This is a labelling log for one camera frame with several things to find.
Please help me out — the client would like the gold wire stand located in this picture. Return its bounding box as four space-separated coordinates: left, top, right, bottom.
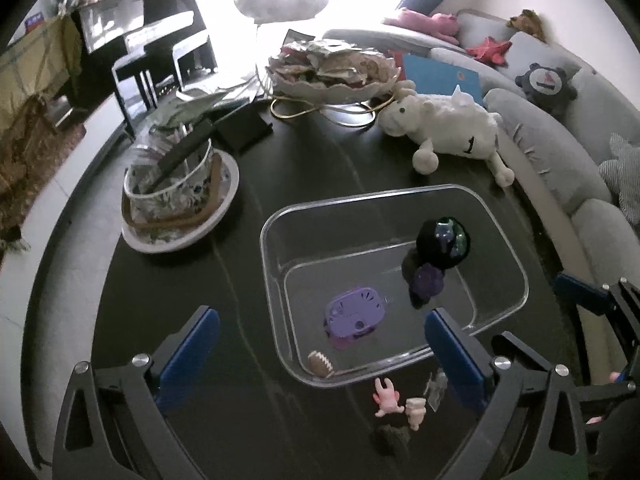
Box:
252 20 396 128

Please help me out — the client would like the dark green toy car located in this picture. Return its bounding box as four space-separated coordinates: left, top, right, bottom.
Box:
372 422 413 456

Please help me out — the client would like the black remote control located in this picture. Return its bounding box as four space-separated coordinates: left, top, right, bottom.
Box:
155 120 213 181

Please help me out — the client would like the black box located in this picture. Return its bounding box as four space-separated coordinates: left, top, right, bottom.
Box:
215 109 273 153

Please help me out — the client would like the blue book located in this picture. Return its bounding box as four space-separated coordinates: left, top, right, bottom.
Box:
402 54 483 106

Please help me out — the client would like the pile of snack packets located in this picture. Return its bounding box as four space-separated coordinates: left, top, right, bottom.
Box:
270 39 398 86

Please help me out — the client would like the black piano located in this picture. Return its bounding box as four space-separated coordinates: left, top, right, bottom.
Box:
72 0 218 91

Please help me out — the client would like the pink bunny figure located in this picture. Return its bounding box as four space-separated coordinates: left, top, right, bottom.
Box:
372 377 405 418

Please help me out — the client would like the purple toy camera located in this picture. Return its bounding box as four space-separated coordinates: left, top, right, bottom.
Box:
322 286 391 351

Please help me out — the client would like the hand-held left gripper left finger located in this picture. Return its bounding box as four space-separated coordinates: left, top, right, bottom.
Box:
52 305 221 480

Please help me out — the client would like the grey sofa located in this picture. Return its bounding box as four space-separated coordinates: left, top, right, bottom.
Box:
322 9 640 381

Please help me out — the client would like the striped star pillow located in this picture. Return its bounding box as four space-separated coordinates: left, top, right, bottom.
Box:
598 132 640 226

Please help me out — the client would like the bundle of pastel sachets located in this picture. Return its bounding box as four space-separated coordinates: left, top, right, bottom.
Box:
125 142 168 193

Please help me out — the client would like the black mesh squishy ball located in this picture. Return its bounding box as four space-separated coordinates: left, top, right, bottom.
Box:
416 217 472 271

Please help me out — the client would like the pink plush toy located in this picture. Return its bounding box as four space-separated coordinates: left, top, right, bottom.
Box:
382 7 461 45

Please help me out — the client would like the brown plush toy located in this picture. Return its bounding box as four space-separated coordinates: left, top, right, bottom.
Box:
506 9 546 42

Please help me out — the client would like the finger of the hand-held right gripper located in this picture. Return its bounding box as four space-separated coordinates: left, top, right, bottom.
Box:
491 331 556 373
554 272 640 366

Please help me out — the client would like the brown patterned cloth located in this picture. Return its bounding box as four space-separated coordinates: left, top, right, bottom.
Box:
0 95 87 231

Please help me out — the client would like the floral bowl on plate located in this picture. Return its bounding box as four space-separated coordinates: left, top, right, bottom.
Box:
121 150 240 254

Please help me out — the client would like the small beige figure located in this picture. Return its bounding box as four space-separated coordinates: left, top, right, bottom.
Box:
404 397 427 431

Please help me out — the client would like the small toy football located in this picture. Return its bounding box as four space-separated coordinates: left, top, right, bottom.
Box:
306 350 335 377

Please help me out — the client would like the yellow cloth covered cabinet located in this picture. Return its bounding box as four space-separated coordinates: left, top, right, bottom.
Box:
0 12 83 126

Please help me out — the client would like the clear plastic bin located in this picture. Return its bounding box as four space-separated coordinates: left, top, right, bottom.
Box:
260 184 530 388

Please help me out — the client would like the black marble desktop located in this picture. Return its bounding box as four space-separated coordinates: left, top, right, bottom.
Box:
37 95 591 480

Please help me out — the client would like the pile of silver foil packets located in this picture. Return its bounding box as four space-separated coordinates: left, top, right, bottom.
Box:
147 87 261 128

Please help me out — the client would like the navy ship wheel pillow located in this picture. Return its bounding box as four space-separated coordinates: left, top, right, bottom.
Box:
515 62 578 120

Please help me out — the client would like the small white shell-shaped bowl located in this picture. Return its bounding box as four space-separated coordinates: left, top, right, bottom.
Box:
234 0 331 23

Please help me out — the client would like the red starfish plush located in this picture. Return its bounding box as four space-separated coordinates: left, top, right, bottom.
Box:
465 35 512 67

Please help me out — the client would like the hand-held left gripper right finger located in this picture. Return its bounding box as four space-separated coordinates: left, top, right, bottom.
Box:
424 307 588 480

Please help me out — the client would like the purple grape toy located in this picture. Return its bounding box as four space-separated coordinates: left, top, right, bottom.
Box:
407 262 447 308

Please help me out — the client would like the black piano bench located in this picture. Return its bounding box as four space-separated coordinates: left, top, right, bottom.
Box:
111 27 218 136

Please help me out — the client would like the white plush sheep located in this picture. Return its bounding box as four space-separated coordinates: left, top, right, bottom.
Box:
376 85 516 188

